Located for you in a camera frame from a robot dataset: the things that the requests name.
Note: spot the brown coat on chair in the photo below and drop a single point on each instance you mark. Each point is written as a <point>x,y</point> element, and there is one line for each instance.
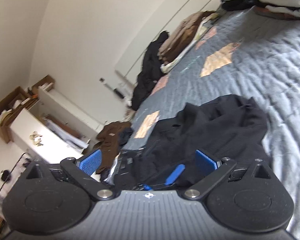
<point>111,140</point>

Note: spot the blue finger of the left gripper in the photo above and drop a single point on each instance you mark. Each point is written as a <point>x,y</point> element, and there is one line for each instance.
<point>174,175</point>

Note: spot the folded brown beige clothes stack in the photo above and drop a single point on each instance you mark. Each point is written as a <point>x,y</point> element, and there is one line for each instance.
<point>187,33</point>

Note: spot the cardboard box on wardrobe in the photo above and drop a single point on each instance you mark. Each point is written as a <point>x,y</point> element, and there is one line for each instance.
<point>16,101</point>

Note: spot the black wall brush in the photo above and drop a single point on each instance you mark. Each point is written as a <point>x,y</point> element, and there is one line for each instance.
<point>113,89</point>

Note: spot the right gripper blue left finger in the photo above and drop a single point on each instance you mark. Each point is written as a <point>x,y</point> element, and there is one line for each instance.
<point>89,163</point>

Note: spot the black metal clothes rack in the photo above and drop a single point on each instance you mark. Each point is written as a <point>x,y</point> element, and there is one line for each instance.
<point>16,171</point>

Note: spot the grey patterned quilt bedspread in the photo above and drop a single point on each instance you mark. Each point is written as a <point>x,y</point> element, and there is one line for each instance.
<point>256,57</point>

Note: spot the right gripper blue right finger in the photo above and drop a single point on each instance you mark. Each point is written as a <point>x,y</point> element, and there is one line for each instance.
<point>206,163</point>

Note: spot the black zip jacket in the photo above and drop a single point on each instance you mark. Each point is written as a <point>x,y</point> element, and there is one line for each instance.
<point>228,126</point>

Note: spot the white wardrobe with mouse sticker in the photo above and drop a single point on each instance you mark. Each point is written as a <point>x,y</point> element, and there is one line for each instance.
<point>54,128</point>

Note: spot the black clothes heap near headboard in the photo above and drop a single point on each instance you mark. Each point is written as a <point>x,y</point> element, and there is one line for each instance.
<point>150,73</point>

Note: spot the white bed headboard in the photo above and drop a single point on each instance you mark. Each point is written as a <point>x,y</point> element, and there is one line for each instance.
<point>166,17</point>

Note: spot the black hat on rack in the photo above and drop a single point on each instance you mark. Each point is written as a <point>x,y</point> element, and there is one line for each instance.
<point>5,176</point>

